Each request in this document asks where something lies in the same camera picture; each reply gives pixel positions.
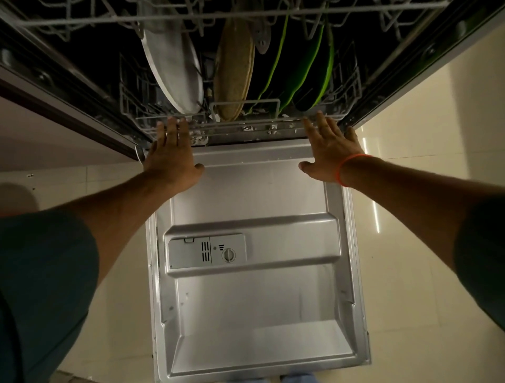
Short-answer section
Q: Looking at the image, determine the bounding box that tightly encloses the person's left hand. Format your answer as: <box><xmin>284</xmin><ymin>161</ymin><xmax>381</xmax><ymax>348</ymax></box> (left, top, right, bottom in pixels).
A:
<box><xmin>143</xmin><ymin>117</ymin><xmax>206</xmax><ymax>194</ymax></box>

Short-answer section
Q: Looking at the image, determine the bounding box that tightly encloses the person's right hand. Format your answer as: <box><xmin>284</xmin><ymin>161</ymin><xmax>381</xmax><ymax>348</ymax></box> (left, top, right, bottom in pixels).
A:
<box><xmin>298</xmin><ymin>112</ymin><xmax>366</xmax><ymax>185</ymax></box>

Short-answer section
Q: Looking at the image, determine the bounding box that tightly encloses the white plate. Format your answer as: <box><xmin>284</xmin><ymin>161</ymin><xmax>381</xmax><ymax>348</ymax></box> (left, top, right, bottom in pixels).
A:
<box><xmin>140</xmin><ymin>0</ymin><xmax>205</xmax><ymax>115</ymax></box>

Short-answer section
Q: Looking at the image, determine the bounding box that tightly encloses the round green plate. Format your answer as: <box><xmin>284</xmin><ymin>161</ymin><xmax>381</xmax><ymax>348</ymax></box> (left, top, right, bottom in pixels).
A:
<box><xmin>315</xmin><ymin>23</ymin><xmax>336</xmax><ymax>107</ymax></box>

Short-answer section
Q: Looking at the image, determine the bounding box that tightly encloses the wire dish rack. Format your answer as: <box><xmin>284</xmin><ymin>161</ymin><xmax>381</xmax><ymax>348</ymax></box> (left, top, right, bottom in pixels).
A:
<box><xmin>118</xmin><ymin>51</ymin><xmax>363</xmax><ymax>143</ymax></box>
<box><xmin>12</xmin><ymin>0</ymin><xmax>450</xmax><ymax>44</ymax></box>

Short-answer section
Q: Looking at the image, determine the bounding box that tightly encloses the tan speckled plate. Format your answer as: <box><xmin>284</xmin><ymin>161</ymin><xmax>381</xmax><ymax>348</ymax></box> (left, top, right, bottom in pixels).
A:
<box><xmin>213</xmin><ymin>12</ymin><xmax>256</xmax><ymax>122</ymax></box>

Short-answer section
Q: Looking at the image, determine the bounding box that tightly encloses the silver dishwasher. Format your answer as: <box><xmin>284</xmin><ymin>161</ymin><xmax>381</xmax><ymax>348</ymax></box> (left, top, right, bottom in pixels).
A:
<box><xmin>0</xmin><ymin>0</ymin><xmax>505</xmax><ymax>383</ymax></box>

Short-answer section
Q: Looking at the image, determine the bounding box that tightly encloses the person's right forearm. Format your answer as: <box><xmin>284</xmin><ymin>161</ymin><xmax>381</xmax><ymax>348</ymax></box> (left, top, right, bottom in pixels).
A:
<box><xmin>343</xmin><ymin>157</ymin><xmax>486</xmax><ymax>273</ymax></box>

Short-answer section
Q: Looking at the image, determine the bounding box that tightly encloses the person's left forearm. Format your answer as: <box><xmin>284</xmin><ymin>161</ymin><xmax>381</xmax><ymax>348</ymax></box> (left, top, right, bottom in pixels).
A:
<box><xmin>65</xmin><ymin>172</ymin><xmax>186</xmax><ymax>293</ymax></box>

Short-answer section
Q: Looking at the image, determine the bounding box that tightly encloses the orange thread wristband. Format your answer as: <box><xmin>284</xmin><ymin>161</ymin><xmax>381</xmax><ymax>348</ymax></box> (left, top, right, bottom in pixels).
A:
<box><xmin>336</xmin><ymin>154</ymin><xmax>373</xmax><ymax>188</ymax></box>

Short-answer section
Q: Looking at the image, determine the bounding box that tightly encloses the green shirt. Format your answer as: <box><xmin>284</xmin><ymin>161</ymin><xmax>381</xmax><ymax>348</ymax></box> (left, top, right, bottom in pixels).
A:
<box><xmin>0</xmin><ymin>195</ymin><xmax>505</xmax><ymax>383</ymax></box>

